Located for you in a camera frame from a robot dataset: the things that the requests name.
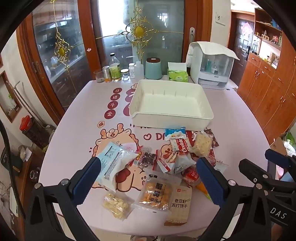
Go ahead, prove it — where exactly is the black cable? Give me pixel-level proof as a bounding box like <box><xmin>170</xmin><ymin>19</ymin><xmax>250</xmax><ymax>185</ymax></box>
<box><xmin>0</xmin><ymin>119</ymin><xmax>14</xmax><ymax>188</ymax></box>

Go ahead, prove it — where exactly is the dark entrance door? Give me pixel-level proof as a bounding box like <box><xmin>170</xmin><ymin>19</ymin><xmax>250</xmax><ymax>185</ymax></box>
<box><xmin>232</xmin><ymin>17</ymin><xmax>255</xmax><ymax>61</ymax></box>

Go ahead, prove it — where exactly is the red and white cracker packet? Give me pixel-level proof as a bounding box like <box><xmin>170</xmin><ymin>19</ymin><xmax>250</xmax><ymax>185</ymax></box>
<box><xmin>157</xmin><ymin>152</ymin><xmax>183</xmax><ymax>174</ymax></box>

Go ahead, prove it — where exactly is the wooden framed glass door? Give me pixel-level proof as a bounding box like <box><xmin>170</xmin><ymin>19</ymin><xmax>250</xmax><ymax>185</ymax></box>
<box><xmin>90</xmin><ymin>0</ymin><xmax>213</xmax><ymax>78</ymax></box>
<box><xmin>16</xmin><ymin>0</ymin><xmax>100</xmax><ymax>121</ymax></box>

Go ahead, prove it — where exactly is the white plastic storage bin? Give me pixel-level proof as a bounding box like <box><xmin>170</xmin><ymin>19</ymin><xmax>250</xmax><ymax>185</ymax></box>
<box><xmin>129</xmin><ymin>79</ymin><xmax>213</xmax><ymax>129</ymax></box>

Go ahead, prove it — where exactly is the red clear candy packet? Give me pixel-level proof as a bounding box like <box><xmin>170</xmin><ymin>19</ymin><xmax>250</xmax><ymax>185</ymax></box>
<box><xmin>182</xmin><ymin>165</ymin><xmax>201</xmax><ymax>186</ymax></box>

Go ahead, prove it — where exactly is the wooden display shelf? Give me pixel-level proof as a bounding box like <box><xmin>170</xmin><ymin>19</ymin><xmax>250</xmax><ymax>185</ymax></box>
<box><xmin>253</xmin><ymin>8</ymin><xmax>284</xmax><ymax>70</ymax></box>

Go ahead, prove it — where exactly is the yellow egg yolk pastry packet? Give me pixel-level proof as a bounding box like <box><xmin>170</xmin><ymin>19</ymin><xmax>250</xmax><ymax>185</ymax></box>
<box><xmin>131</xmin><ymin>174</ymin><xmax>182</xmax><ymax>211</ymax></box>

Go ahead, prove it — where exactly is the dark red snowflake packet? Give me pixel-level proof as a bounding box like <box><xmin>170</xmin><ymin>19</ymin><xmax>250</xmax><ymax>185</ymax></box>
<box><xmin>203</xmin><ymin>128</ymin><xmax>219</xmax><ymax>148</ymax></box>

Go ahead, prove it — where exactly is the cardboard box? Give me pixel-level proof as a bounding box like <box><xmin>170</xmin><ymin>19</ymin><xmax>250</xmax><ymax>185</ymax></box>
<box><xmin>269</xmin><ymin>137</ymin><xmax>296</xmax><ymax>158</ymax></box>

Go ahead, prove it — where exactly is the small white snack packet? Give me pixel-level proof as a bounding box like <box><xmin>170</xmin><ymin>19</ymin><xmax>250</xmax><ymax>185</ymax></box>
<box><xmin>213</xmin><ymin>162</ymin><xmax>228</xmax><ymax>175</ymax></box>

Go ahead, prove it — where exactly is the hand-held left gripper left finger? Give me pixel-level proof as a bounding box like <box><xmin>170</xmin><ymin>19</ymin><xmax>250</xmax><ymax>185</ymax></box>
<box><xmin>26</xmin><ymin>157</ymin><xmax>102</xmax><ymax>241</ymax></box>

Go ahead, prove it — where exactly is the large white bread packet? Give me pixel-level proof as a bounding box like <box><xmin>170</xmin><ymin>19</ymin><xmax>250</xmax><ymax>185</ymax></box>
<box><xmin>95</xmin><ymin>141</ymin><xmax>139</xmax><ymax>193</ymax></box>

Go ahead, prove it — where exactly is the green label glass bottle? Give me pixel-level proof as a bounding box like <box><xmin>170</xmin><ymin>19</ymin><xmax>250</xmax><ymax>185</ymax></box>
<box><xmin>109</xmin><ymin>53</ymin><xmax>122</xmax><ymax>82</ymax></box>

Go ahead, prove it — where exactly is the blue and white snack packet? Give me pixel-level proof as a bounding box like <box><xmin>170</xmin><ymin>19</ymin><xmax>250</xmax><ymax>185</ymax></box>
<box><xmin>165</xmin><ymin>127</ymin><xmax>187</xmax><ymax>141</ymax></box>

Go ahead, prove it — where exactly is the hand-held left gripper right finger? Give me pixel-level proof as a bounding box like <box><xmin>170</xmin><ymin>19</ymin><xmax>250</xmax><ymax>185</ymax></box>
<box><xmin>196</xmin><ymin>157</ymin><xmax>273</xmax><ymax>241</ymax></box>

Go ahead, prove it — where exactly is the beige soda cracker packet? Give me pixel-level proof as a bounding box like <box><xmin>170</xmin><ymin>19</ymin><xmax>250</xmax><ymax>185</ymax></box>
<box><xmin>164</xmin><ymin>185</ymin><xmax>192</xmax><ymax>227</ymax></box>

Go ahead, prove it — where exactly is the wooden side cabinet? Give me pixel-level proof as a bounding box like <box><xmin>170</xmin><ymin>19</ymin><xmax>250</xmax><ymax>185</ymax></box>
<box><xmin>9</xmin><ymin>145</ymin><xmax>45</xmax><ymax>219</ymax></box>

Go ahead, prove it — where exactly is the clear drinking glass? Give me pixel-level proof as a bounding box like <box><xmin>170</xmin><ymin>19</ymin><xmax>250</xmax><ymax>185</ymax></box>
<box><xmin>94</xmin><ymin>70</ymin><xmax>106</xmax><ymax>83</ymax></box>

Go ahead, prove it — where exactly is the white wall switch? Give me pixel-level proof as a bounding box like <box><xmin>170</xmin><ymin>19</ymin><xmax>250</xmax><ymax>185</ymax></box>
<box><xmin>215</xmin><ymin>11</ymin><xmax>226</xmax><ymax>26</ymax></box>

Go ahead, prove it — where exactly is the white cosmetic organizer box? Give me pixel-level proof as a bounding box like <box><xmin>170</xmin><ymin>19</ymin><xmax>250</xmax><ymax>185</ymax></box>
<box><xmin>186</xmin><ymin>41</ymin><xmax>240</xmax><ymax>90</ymax></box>

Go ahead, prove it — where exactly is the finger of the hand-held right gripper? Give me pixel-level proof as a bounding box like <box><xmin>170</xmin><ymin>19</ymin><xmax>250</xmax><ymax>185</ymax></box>
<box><xmin>265</xmin><ymin>148</ymin><xmax>296</xmax><ymax>169</ymax></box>
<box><xmin>239</xmin><ymin>159</ymin><xmax>296</xmax><ymax>193</ymax></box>

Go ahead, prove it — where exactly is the clear rice crisp packet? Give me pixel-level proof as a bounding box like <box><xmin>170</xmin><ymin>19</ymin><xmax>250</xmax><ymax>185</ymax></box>
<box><xmin>191</xmin><ymin>132</ymin><xmax>213</xmax><ymax>156</ymax></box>

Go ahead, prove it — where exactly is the pink printed tablecloth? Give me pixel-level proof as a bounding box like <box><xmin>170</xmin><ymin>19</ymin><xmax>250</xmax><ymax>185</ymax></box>
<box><xmin>38</xmin><ymin>78</ymin><xmax>271</xmax><ymax>232</ymax></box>

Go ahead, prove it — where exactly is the small clear crisp packet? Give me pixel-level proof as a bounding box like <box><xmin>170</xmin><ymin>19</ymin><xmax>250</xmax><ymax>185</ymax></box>
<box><xmin>103</xmin><ymin>192</ymin><xmax>135</xmax><ymax>221</ymax></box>

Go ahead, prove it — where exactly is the green tissue pack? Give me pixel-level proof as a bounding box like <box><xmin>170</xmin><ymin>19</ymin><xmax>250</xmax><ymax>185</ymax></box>
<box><xmin>167</xmin><ymin>62</ymin><xmax>189</xmax><ymax>83</ymax></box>

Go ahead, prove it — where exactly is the orange snack packet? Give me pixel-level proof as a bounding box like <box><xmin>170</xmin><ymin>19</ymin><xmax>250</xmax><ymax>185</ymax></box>
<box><xmin>196</xmin><ymin>182</ymin><xmax>212</xmax><ymax>200</ymax></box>

